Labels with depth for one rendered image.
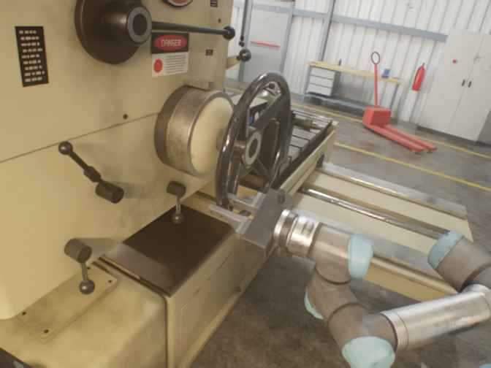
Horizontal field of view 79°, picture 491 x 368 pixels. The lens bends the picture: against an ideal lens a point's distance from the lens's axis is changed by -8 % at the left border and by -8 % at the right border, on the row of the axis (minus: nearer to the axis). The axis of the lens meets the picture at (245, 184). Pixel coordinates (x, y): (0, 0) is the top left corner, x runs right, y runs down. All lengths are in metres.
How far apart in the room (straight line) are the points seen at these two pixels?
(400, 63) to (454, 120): 1.70
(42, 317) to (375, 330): 1.04
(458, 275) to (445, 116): 6.82
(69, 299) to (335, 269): 0.98
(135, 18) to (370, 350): 0.65
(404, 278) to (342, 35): 7.11
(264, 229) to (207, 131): 0.28
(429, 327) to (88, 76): 0.75
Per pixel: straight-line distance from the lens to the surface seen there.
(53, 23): 0.59
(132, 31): 0.59
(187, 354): 1.81
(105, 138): 0.69
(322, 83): 7.41
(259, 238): 0.61
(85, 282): 0.76
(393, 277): 1.55
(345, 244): 0.60
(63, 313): 1.28
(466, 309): 0.76
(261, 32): 8.71
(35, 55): 0.57
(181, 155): 0.76
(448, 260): 0.90
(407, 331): 0.65
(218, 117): 0.78
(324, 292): 0.65
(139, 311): 1.27
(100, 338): 1.22
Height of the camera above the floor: 1.57
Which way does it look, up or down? 28 degrees down
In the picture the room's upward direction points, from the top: 9 degrees clockwise
